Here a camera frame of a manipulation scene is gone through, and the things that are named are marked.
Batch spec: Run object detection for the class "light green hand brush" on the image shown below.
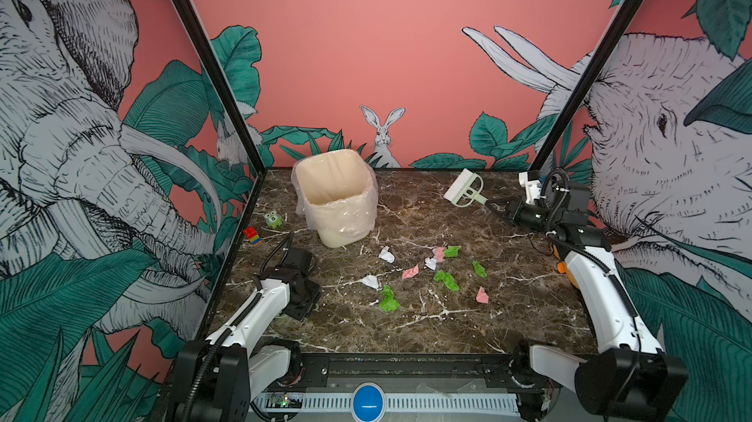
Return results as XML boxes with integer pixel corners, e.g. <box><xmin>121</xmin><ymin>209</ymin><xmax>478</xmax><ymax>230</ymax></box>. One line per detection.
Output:
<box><xmin>444</xmin><ymin>169</ymin><xmax>487</xmax><ymax>208</ymax></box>

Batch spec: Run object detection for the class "beige trash bin with liner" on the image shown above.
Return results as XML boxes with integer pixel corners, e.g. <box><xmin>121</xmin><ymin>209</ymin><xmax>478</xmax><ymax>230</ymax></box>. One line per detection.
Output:
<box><xmin>291</xmin><ymin>149</ymin><xmax>378</xmax><ymax>249</ymax></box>

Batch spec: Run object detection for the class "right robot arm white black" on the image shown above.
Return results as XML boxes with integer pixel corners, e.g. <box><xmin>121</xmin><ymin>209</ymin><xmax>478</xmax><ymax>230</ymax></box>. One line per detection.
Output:
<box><xmin>485</xmin><ymin>183</ymin><xmax>689</xmax><ymax>421</ymax></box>

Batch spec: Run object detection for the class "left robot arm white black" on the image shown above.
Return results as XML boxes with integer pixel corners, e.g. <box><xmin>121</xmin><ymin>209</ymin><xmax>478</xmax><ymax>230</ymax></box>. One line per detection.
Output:
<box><xmin>166</xmin><ymin>248</ymin><xmax>320</xmax><ymax>421</ymax></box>

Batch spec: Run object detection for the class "small green frog toy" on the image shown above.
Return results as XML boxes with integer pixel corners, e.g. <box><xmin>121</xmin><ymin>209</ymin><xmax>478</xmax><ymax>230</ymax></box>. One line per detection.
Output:
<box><xmin>264</xmin><ymin>211</ymin><xmax>284</xmax><ymax>230</ymax></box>

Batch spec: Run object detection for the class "red blue toy block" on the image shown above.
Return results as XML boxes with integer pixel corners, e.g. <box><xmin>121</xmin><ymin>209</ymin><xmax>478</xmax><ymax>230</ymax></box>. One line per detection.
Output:
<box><xmin>243</xmin><ymin>226</ymin><xmax>262</xmax><ymax>245</ymax></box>

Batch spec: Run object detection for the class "green paper scrap upper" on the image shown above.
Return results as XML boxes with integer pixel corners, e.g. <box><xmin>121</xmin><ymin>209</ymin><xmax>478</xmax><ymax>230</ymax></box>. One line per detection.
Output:
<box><xmin>444</xmin><ymin>246</ymin><xmax>461</xmax><ymax>258</ymax></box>

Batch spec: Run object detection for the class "green paper scrap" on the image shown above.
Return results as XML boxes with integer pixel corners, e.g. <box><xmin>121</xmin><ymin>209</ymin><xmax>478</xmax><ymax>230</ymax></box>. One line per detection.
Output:
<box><xmin>379</xmin><ymin>285</ymin><xmax>401</xmax><ymax>312</ymax></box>
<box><xmin>434</xmin><ymin>271</ymin><xmax>460</xmax><ymax>292</ymax></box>
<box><xmin>472</xmin><ymin>261</ymin><xmax>488</xmax><ymax>278</ymax></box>
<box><xmin>444</xmin><ymin>246</ymin><xmax>461</xmax><ymax>258</ymax></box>

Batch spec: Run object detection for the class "green paper scrap right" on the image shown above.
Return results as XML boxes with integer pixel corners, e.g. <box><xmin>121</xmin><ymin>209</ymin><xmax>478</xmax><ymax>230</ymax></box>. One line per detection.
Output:
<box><xmin>472</xmin><ymin>261</ymin><xmax>488</xmax><ymax>278</ymax></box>

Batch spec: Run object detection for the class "pink paper scrap upper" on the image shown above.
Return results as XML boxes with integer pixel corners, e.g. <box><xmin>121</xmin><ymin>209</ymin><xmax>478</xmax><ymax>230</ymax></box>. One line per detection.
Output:
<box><xmin>433</xmin><ymin>247</ymin><xmax>446</xmax><ymax>263</ymax></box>

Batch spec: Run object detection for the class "pink paper scrap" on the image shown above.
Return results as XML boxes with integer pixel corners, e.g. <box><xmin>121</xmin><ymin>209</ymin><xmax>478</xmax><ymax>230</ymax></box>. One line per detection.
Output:
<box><xmin>401</xmin><ymin>265</ymin><xmax>420</xmax><ymax>280</ymax></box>
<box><xmin>433</xmin><ymin>247</ymin><xmax>446</xmax><ymax>263</ymax></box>
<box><xmin>476</xmin><ymin>287</ymin><xmax>490</xmax><ymax>304</ymax></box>

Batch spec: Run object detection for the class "white paper scrap lower left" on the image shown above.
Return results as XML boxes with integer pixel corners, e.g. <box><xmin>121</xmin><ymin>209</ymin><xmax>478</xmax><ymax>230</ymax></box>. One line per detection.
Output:
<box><xmin>358</xmin><ymin>274</ymin><xmax>381</xmax><ymax>290</ymax></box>

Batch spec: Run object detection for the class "small white paper scrap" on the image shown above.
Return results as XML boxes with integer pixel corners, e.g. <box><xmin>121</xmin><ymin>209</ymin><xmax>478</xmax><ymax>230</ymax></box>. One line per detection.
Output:
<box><xmin>424</xmin><ymin>258</ymin><xmax>438</xmax><ymax>271</ymax></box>

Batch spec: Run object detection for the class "green paper scrap centre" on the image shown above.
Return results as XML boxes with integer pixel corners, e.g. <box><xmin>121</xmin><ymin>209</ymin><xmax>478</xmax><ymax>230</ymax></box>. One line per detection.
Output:
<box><xmin>434</xmin><ymin>271</ymin><xmax>460</xmax><ymax>292</ymax></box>

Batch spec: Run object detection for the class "white paper scrap upper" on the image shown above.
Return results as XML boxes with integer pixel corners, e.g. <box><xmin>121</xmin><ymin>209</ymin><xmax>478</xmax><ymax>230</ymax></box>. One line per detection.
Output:
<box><xmin>379</xmin><ymin>246</ymin><xmax>396</xmax><ymax>263</ymax></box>

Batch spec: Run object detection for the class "pink paper scrap lower right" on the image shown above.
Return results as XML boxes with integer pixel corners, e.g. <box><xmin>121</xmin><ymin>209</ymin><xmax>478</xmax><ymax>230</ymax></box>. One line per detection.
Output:
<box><xmin>476</xmin><ymin>287</ymin><xmax>490</xmax><ymax>304</ymax></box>

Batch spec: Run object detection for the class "green paper scrap lower left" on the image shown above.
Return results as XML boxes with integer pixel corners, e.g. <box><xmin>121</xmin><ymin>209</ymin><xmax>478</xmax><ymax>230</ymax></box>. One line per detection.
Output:
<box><xmin>379</xmin><ymin>285</ymin><xmax>401</xmax><ymax>312</ymax></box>

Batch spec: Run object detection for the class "pink paper scrap middle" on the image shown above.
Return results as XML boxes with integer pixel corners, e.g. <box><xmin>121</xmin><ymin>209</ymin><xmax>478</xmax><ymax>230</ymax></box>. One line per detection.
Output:
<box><xmin>401</xmin><ymin>265</ymin><xmax>420</xmax><ymax>280</ymax></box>

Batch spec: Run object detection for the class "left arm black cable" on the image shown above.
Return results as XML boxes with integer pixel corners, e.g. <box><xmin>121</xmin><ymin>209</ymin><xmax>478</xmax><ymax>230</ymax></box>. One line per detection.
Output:
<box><xmin>257</xmin><ymin>232</ymin><xmax>295</xmax><ymax>276</ymax></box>

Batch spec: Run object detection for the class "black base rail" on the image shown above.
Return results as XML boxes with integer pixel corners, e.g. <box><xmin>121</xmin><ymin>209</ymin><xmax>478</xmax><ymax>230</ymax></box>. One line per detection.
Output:
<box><xmin>286</xmin><ymin>353</ymin><xmax>561</xmax><ymax>392</ymax></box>

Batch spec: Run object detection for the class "white slotted cable duct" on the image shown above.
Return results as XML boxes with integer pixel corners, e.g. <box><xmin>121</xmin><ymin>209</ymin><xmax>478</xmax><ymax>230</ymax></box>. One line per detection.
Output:
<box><xmin>255</xmin><ymin>393</ymin><xmax>520</xmax><ymax>417</ymax></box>

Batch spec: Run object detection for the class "right black frame post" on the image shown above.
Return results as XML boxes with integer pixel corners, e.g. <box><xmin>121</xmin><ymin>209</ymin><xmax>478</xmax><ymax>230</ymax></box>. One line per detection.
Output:
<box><xmin>528</xmin><ymin>0</ymin><xmax>644</xmax><ymax>173</ymax></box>

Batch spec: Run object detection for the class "black frame post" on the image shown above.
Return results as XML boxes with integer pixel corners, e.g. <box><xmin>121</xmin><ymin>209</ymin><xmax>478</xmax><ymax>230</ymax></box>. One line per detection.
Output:
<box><xmin>170</xmin><ymin>0</ymin><xmax>266</xmax><ymax>177</ymax></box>
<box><xmin>528</xmin><ymin>0</ymin><xmax>644</xmax><ymax>173</ymax></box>

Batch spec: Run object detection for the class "left black frame post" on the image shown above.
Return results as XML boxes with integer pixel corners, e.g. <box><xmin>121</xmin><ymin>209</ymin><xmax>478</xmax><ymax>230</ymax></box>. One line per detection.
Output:
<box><xmin>170</xmin><ymin>0</ymin><xmax>266</xmax><ymax>177</ymax></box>

